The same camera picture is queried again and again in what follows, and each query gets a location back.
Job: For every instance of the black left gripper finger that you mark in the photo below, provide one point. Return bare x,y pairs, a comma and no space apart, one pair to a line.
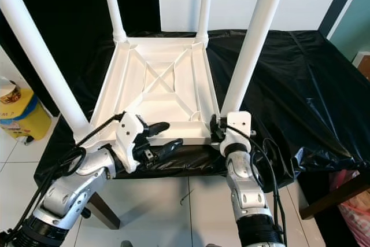
169,150
157,128

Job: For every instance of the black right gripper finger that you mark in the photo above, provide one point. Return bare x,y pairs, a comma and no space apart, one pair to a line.
214,126

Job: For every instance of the white plastic children table top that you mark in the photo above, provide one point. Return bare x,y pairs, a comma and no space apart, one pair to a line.
156,56

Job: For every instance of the white plastic table leg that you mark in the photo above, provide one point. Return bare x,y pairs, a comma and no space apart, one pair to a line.
257,39
46,56
113,1
205,4

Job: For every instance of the black shiny table cloth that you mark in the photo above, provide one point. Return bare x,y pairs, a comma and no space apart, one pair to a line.
306,96

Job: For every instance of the yellow cardboard box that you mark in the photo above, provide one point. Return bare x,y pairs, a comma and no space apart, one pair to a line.
29,117

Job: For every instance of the black door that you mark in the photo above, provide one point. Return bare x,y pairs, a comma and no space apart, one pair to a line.
75,27

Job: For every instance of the pink patterned bag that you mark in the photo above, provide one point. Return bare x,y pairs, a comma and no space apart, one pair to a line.
355,206

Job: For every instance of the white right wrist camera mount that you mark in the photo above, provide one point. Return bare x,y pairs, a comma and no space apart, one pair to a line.
240,124

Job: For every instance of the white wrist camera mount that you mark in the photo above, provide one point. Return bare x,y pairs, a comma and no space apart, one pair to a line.
130,134
240,124

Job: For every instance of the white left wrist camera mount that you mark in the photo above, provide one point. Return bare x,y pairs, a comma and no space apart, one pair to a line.
130,134

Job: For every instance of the dark grey door frame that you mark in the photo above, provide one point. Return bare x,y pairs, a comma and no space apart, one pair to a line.
341,1

